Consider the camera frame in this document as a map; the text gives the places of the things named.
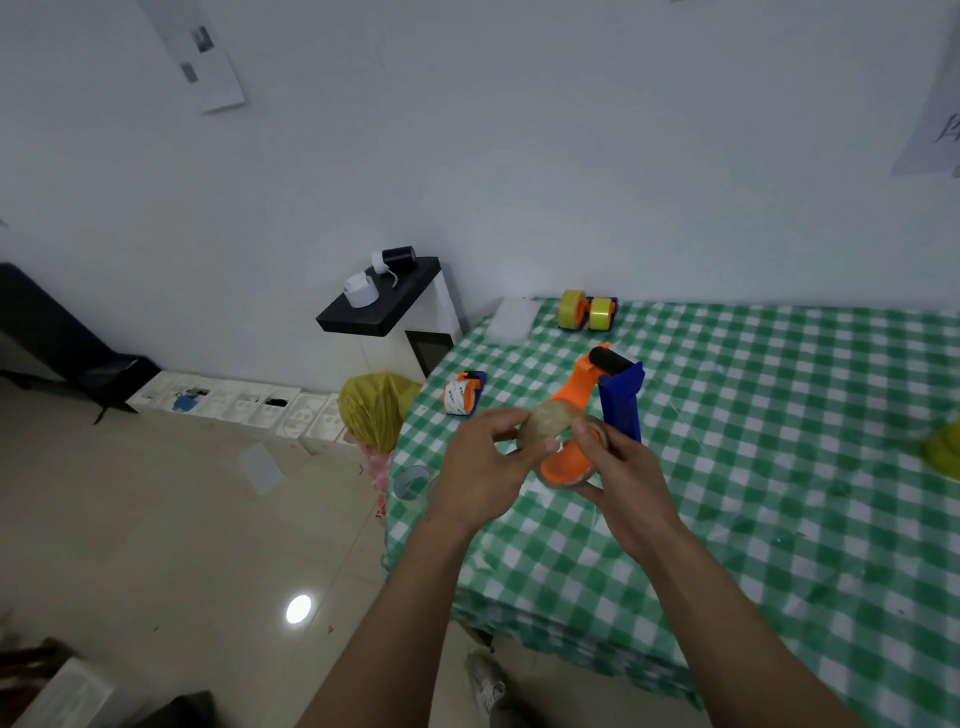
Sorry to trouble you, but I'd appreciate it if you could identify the person's right hand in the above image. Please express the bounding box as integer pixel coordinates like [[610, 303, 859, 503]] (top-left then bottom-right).
[[571, 418, 688, 564]]

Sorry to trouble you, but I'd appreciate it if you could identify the person's left hand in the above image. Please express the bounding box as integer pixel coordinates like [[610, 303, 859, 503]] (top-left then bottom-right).
[[427, 407, 562, 538]]

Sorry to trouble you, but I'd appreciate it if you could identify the brown tape roll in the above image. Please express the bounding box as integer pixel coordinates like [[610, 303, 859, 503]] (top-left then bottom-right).
[[515, 401, 609, 490]]

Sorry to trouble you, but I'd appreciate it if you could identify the tall yellow tape roll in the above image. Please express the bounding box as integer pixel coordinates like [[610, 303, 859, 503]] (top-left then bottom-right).
[[922, 423, 960, 481]]

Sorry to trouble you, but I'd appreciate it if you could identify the person's right forearm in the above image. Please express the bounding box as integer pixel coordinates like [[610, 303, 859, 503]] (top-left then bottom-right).
[[641, 524, 864, 728]]

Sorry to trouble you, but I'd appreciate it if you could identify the person's left forearm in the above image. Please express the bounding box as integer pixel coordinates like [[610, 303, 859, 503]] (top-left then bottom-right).
[[296, 509, 481, 728]]

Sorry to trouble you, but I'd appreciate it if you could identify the person's left grey shoe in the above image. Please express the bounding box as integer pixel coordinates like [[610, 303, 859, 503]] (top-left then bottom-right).
[[464, 650, 511, 721]]

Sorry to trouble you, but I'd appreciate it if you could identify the pink plastic bag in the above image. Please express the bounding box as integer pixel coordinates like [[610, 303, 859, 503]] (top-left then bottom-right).
[[359, 442, 395, 519]]

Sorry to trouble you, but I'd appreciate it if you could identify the yellow plastic bag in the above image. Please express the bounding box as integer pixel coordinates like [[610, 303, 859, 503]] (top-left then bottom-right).
[[337, 372, 423, 454]]

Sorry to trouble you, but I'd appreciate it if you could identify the green checkered tablecloth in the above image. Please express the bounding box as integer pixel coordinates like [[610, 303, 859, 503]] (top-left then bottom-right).
[[382, 298, 960, 728]]

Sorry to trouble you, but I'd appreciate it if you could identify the white foam pad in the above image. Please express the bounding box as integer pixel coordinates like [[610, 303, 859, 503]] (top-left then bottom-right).
[[483, 296, 543, 346]]

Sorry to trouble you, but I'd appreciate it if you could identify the white cabinet with black top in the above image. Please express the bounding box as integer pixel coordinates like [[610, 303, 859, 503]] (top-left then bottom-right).
[[316, 257, 463, 376]]

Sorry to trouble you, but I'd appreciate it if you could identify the row of white boxes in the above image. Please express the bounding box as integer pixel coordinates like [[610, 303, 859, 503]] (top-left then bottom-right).
[[127, 371, 361, 455]]

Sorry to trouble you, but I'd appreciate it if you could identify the black chair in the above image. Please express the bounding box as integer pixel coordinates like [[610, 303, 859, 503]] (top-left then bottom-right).
[[0, 262, 163, 421]]

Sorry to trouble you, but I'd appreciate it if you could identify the white carton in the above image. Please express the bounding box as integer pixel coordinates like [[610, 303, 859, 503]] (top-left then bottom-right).
[[14, 658, 114, 728]]

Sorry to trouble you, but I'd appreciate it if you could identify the white printed wall paper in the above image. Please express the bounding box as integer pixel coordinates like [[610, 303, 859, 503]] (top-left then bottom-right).
[[138, 0, 247, 114]]

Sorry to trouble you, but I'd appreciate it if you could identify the white paper wall sign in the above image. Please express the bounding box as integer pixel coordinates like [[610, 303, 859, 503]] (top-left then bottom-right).
[[890, 44, 960, 178]]

